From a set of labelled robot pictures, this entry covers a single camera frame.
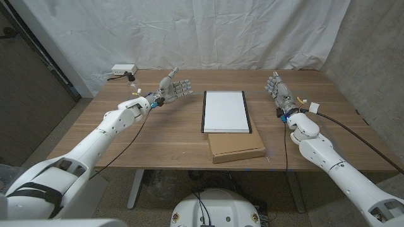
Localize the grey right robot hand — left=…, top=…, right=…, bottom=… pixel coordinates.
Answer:
left=264, top=71, right=299, bottom=114

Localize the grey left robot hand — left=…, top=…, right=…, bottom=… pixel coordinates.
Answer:
left=150, top=67, right=193, bottom=108

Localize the small black-framed whiteboard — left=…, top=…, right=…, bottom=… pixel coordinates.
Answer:
left=201, top=90, right=253, bottom=134

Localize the flat cardboard packing box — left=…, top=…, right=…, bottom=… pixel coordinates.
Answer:
left=207, top=118, right=266, bottom=164

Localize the clear plastic stand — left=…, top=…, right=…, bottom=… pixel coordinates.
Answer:
left=126, top=78, right=142, bottom=95

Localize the white power strip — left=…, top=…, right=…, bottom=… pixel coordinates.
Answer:
left=111, top=64, right=138, bottom=76

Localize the white backdrop cloth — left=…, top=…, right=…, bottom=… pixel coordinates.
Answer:
left=9, top=0, right=352, bottom=98

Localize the grey table leg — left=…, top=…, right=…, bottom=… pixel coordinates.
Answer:
left=126, top=169, right=145, bottom=210
left=285, top=172, right=306, bottom=214

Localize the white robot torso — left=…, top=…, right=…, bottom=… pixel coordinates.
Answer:
left=170, top=188, right=262, bottom=227

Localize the black plug with cable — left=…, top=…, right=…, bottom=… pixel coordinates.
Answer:
left=106, top=72, right=136, bottom=83

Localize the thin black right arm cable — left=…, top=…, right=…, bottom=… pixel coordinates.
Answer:
left=283, top=121, right=290, bottom=173

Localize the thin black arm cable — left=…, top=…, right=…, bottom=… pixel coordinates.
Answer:
left=89, top=108, right=152, bottom=181
left=283, top=121, right=290, bottom=173

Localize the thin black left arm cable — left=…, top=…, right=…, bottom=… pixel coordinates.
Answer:
left=89, top=108, right=152, bottom=181

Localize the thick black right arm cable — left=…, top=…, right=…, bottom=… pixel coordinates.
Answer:
left=302, top=108, right=404, bottom=176

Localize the dark perforated wall panel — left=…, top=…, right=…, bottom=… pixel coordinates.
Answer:
left=0, top=0, right=82, bottom=167

